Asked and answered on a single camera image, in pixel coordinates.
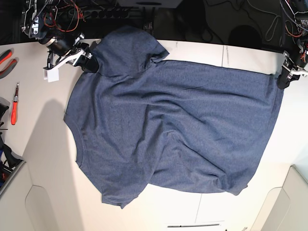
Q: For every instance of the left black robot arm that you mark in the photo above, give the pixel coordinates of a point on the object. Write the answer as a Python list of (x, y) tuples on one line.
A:
[(295, 25)]

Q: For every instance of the orange handled screwdriver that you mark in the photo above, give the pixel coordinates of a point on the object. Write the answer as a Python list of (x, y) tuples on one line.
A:
[(15, 105)]

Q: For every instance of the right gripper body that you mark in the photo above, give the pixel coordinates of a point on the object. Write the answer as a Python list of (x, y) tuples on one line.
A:
[(66, 51)]

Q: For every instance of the white vent panel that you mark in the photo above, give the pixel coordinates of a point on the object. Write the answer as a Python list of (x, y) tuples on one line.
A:
[(199, 226)]

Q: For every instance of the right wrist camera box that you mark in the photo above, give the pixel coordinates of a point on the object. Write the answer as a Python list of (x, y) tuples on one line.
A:
[(51, 75)]

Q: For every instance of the orange handled pliers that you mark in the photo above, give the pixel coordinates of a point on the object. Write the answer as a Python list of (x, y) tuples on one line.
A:
[(9, 61)]

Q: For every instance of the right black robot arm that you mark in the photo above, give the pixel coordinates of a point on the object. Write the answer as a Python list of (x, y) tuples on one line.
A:
[(40, 20)]

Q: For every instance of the dark blue t-shirt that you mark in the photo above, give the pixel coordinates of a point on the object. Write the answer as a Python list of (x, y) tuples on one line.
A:
[(143, 119)]

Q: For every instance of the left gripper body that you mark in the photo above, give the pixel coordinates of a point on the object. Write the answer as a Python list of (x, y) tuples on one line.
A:
[(295, 64)]

